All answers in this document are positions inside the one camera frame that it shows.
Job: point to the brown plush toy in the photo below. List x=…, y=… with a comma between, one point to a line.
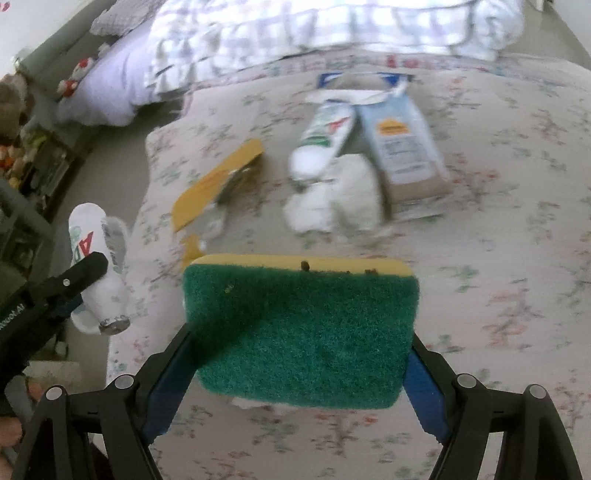
x=9, y=101

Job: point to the floral bedspread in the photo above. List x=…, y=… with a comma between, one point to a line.
x=508, y=230

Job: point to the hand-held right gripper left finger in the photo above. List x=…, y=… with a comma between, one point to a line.
x=161, y=401

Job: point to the white squeeze tube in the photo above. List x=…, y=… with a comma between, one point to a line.
x=83, y=221

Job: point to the cluttered dark shelf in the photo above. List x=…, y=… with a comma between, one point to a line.
x=32, y=175

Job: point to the red and white plush toy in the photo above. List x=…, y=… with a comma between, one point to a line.
x=76, y=76

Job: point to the grey bed headboard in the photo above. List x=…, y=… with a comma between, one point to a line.
x=55, y=50

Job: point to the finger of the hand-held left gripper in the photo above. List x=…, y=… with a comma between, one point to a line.
x=78, y=277

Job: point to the green and yellow sponge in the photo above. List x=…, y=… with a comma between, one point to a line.
x=300, y=332

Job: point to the white bottle red green label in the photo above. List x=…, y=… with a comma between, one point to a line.
x=318, y=138

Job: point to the yellow paper envelope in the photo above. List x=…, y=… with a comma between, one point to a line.
x=207, y=184

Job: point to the checked white quilt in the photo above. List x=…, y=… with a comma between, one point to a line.
x=277, y=27

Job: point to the lilac pillow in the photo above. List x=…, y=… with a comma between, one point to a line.
x=115, y=83

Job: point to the grey pillow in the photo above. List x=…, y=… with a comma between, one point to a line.
x=120, y=18

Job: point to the white fluffy cloth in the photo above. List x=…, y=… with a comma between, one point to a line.
x=341, y=198

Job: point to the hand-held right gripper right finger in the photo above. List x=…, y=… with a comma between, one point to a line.
x=418, y=392

